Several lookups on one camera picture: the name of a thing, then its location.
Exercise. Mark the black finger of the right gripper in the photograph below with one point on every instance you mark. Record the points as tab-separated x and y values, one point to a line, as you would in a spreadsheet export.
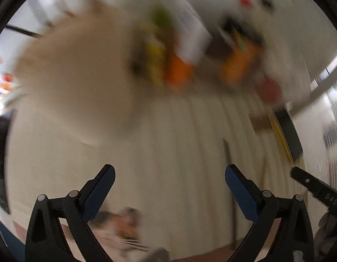
319	189

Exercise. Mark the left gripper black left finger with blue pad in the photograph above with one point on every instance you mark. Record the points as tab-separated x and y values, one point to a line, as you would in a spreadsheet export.
45	240

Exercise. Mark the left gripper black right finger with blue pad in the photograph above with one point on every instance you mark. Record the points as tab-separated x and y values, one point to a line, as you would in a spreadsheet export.
294	238

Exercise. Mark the red round object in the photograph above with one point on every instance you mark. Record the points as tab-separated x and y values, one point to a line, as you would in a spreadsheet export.
269	91

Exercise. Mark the black stove top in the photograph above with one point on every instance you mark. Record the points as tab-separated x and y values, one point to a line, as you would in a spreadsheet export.
5	123

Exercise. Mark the striped cat placemat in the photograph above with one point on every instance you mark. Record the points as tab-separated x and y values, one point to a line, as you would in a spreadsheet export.
169	166

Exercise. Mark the cream cylindrical utensil holder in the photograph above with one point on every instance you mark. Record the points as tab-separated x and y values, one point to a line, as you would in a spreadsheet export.
78	73

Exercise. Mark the orange packaged goods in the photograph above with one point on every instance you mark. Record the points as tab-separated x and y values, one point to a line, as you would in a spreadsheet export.
169	45

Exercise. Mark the yellow handled utensil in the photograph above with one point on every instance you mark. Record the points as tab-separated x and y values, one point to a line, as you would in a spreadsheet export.
278	130

